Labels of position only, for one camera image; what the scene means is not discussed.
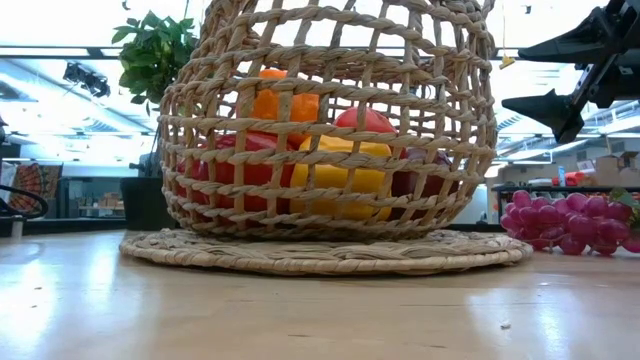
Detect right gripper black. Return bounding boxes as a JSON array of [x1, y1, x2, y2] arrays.
[[501, 0, 640, 145]]

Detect dark red plum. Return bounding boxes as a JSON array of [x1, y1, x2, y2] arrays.
[[392, 148, 460, 221]]

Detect orange red tomato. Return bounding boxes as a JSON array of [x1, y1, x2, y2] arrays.
[[333, 106, 399, 137]]

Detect yellow bell pepper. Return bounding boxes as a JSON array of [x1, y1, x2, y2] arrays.
[[289, 135, 394, 222]]

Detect orange fruit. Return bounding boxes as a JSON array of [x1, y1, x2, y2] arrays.
[[249, 68, 321, 149]]

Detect bright red apple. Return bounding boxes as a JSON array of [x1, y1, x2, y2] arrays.
[[197, 130, 296, 214]]

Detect woven straw basket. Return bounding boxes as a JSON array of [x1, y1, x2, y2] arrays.
[[118, 0, 534, 277]]

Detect red object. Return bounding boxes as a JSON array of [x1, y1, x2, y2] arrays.
[[552, 171, 594, 187]]

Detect stacked cardboard boxes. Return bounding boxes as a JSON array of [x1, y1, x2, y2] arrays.
[[594, 151, 640, 189]]

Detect purple grape bunch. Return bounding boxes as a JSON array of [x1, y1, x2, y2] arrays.
[[501, 188, 640, 257]]

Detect green leafy plant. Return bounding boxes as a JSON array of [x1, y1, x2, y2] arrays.
[[110, 9, 201, 116]]

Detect black plant pot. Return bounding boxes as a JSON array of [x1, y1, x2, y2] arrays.
[[119, 176, 179, 232]]

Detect black ceiling fixture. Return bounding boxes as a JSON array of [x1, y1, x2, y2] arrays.
[[62, 62, 112, 100]]

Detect shelf with cardboard boxes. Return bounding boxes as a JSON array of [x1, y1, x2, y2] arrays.
[[58, 175, 126, 220]]

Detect orange patterned panel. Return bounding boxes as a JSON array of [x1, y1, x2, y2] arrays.
[[9, 163, 64, 217]]

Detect black metal table frame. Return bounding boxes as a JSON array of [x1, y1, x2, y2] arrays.
[[0, 217, 506, 237]]

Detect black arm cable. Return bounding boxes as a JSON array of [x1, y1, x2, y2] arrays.
[[0, 183, 50, 221]]

